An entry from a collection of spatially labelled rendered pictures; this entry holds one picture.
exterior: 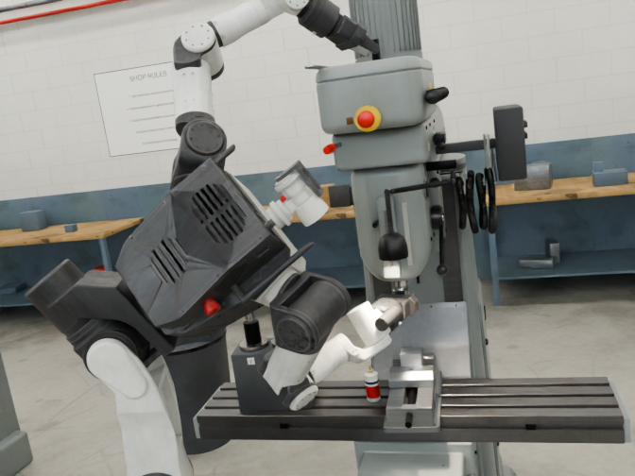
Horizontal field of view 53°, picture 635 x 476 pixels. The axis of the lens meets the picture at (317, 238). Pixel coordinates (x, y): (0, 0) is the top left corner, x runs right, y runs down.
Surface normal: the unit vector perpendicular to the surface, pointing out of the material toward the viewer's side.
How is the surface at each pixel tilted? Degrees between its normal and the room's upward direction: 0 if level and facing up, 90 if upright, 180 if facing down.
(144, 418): 114
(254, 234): 64
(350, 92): 90
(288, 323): 102
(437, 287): 90
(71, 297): 90
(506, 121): 90
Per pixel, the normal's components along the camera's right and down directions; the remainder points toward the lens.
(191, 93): -0.04, -0.34
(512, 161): -0.24, 0.24
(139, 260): -0.40, -0.04
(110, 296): 0.12, 0.19
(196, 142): 0.33, -0.37
